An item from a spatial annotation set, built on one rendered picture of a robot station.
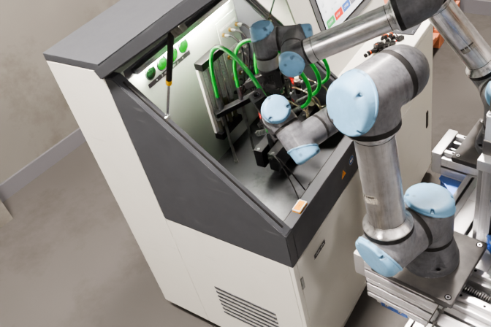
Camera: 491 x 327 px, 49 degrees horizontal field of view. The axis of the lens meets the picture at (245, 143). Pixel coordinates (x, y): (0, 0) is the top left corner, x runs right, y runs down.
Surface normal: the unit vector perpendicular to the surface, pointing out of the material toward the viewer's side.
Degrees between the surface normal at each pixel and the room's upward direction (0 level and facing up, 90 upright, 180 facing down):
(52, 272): 0
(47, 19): 90
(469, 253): 0
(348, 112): 82
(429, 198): 7
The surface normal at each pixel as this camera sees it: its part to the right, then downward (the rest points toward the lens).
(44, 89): 0.75, 0.29
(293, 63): -0.13, 0.64
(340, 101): -0.82, 0.39
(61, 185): -0.20, -0.76
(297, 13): 0.75, 0.03
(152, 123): -0.54, 0.61
